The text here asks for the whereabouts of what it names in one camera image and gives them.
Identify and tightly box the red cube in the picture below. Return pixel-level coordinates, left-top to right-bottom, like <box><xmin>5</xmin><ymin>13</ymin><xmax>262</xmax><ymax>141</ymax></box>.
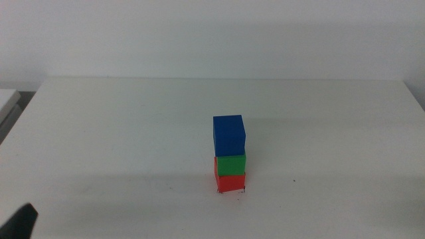
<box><xmin>214</xmin><ymin>156</ymin><xmax>246</xmax><ymax>194</ymax></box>

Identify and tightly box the green cube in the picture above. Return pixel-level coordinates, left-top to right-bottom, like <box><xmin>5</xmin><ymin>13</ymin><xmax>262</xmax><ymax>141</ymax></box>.
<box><xmin>216</xmin><ymin>153</ymin><xmax>247</xmax><ymax>177</ymax></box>

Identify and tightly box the white side table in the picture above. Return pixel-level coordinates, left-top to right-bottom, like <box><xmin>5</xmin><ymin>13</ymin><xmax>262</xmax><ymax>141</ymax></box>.
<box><xmin>0</xmin><ymin>88</ymin><xmax>21</xmax><ymax>123</ymax></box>

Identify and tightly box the blue cube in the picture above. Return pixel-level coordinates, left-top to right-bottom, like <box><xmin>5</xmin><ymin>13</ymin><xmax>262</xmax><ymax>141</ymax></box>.
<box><xmin>212</xmin><ymin>114</ymin><xmax>247</xmax><ymax>157</ymax></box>

